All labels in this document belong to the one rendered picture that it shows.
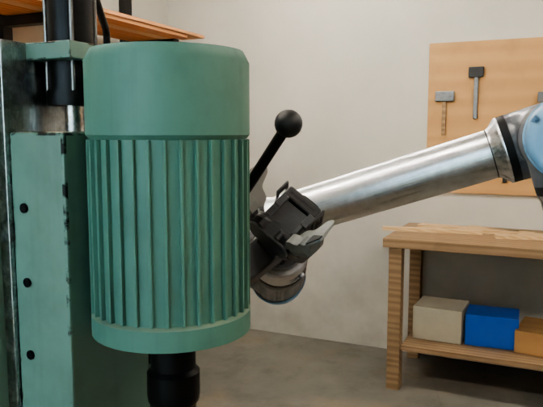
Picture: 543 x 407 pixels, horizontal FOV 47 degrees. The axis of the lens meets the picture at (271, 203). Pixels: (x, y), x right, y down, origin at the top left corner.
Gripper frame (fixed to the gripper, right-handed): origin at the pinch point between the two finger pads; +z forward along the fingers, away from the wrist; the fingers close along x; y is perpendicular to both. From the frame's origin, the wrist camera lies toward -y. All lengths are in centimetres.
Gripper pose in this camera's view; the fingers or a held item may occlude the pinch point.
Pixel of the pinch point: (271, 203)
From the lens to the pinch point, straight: 77.0
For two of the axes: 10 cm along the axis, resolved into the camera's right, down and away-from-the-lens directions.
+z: 0.0, -4.2, -9.1
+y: 6.8, -6.7, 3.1
